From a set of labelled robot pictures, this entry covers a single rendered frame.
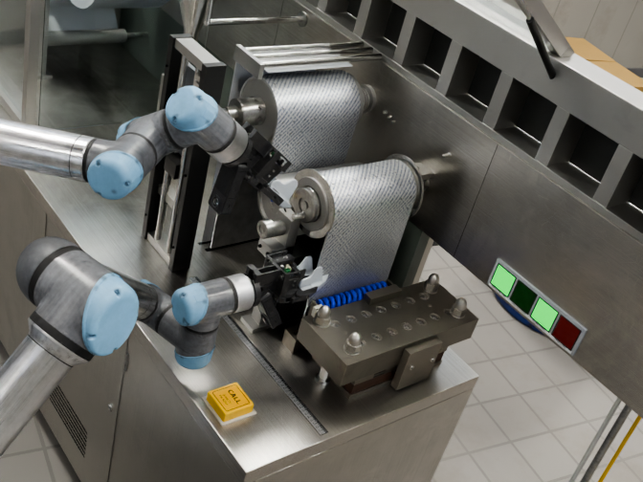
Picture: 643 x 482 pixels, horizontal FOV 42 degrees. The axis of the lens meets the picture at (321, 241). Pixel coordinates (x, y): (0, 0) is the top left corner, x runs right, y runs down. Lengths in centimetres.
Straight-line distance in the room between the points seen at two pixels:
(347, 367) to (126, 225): 76
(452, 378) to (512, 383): 156
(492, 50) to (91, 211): 108
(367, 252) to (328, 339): 23
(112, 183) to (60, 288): 18
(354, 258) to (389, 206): 14
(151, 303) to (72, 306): 40
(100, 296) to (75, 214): 92
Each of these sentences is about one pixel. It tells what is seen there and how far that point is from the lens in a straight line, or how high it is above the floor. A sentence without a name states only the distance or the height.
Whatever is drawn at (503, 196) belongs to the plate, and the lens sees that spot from 183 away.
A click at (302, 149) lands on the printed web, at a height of 126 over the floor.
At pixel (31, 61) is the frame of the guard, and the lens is 245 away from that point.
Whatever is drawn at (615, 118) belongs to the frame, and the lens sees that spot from 166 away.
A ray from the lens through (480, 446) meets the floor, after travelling 324.
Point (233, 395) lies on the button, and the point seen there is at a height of 92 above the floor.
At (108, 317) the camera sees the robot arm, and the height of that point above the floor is 129.
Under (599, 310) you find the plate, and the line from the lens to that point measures 174.
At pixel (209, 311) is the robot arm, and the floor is 112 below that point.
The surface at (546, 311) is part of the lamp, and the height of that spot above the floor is 120.
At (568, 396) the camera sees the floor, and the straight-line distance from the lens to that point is 364.
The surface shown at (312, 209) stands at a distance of 174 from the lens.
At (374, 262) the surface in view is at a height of 110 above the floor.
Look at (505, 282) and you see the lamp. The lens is 186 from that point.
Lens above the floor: 216
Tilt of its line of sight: 33 degrees down
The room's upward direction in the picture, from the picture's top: 16 degrees clockwise
